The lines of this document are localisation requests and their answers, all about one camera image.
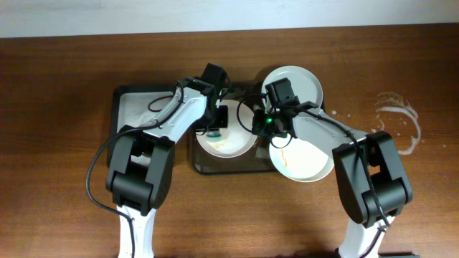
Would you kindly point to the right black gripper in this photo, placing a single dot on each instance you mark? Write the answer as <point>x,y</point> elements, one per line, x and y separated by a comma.
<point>259,122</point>

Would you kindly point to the green sponge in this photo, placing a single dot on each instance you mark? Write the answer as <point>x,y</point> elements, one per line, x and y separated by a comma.
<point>214,135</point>

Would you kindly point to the rear white plate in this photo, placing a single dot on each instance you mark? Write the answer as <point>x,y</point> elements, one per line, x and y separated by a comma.
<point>304,84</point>

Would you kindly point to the centre black dish tray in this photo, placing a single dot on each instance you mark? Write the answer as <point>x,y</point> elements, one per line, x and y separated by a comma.
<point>256,160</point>

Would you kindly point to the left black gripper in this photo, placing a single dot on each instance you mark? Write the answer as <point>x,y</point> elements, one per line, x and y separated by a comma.
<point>219,120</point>

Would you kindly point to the pink-white plate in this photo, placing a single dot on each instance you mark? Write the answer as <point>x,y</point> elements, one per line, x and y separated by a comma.
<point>235,139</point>

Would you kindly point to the left black soapy tray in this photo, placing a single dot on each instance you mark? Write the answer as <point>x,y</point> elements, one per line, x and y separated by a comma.
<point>129,105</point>

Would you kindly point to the front white dirty plate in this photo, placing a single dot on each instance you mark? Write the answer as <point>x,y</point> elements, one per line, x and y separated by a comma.
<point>299,160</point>

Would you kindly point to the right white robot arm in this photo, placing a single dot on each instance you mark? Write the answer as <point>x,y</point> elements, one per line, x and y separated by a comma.
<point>372,182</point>

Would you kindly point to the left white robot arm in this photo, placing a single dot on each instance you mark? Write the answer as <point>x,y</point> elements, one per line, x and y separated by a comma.
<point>138,191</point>

